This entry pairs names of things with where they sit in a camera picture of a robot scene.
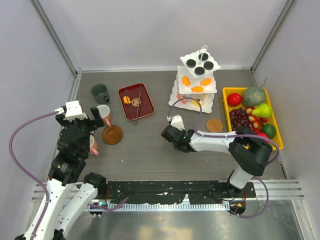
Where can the pink mug near arm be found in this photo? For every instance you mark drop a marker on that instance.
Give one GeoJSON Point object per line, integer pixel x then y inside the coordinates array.
{"type": "Point", "coordinates": [93, 146]}

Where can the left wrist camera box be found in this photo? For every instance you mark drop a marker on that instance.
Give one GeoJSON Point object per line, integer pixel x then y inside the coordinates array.
{"type": "Point", "coordinates": [71, 110]}

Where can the green melon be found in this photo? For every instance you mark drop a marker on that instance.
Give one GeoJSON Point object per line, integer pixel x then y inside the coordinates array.
{"type": "Point", "coordinates": [254, 95]}

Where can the red pomegranate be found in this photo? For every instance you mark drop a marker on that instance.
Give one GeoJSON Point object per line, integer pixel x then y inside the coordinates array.
{"type": "Point", "coordinates": [261, 134]}

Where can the dark brown wooden saucer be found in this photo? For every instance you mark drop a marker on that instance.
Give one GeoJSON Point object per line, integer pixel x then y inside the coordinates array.
{"type": "Point", "coordinates": [112, 135]}

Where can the red cherries cluster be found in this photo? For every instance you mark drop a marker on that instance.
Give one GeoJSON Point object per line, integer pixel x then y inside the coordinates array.
{"type": "Point", "coordinates": [255, 123]}

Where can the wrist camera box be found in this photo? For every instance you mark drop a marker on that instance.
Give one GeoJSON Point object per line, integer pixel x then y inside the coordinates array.
{"type": "Point", "coordinates": [176, 121]}
{"type": "Point", "coordinates": [71, 110]}

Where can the green pear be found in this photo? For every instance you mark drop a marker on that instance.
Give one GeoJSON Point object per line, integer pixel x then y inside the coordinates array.
{"type": "Point", "coordinates": [262, 111]}

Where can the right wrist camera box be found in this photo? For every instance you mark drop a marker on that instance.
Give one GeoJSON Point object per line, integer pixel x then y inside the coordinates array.
{"type": "Point", "coordinates": [176, 121]}

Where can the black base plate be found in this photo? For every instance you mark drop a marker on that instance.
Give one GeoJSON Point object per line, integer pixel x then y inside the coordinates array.
{"type": "Point", "coordinates": [174, 192]}

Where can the dark green mug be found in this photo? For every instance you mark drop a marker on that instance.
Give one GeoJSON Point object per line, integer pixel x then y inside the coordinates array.
{"type": "Point", "coordinates": [100, 93]}

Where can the yellow fruit bin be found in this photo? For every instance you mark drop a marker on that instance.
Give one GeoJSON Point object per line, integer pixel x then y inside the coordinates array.
{"type": "Point", "coordinates": [226, 91]}

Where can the cream cake slice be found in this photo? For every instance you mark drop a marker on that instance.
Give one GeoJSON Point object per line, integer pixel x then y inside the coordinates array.
{"type": "Point", "coordinates": [203, 96]}

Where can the pink mug white inside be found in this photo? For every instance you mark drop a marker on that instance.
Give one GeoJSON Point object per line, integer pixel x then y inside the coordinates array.
{"type": "Point", "coordinates": [105, 114]}

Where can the purple grape bunch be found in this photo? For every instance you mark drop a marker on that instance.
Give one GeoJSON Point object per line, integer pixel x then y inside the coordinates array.
{"type": "Point", "coordinates": [239, 118]}

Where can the white three-tier stand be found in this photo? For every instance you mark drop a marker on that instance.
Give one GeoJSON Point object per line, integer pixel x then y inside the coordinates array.
{"type": "Point", "coordinates": [183, 70]}

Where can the orange fish cookies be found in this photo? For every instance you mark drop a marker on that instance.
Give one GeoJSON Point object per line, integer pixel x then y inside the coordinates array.
{"type": "Point", "coordinates": [190, 85]}

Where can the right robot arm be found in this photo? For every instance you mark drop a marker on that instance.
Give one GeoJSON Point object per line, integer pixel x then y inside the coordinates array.
{"type": "Point", "coordinates": [250, 151]}

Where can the red dessert tray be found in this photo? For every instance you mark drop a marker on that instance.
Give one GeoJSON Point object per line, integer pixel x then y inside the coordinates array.
{"type": "Point", "coordinates": [146, 106]}

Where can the green lime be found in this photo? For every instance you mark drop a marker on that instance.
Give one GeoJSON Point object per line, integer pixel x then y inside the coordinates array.
{"type": "Point", "coordinates": [269, 130]}

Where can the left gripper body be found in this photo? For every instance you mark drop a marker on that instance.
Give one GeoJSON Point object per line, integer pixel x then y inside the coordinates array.
{"type": "Point", "coordinates": [86, 124]}

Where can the red apple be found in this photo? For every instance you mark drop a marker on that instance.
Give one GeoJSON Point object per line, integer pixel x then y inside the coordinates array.
{"type": "Point", "coordinates": [234, 99]}

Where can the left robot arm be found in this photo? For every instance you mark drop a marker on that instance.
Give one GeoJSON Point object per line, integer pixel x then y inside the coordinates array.
{"type": "Point", "coordinates": [54, 219]}

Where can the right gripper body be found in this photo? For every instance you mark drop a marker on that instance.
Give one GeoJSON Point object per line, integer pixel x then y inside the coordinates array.
{"type": "Point", "coordinates": [176, 146]}

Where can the metal serving tongs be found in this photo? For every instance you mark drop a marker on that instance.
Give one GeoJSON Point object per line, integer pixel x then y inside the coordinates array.
{"type": "Point", "coordinates": [127, 102]}

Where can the black round cookies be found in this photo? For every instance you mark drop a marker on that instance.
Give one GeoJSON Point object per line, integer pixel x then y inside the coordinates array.
{"type": "Point", "coordinates": [199, 67]}

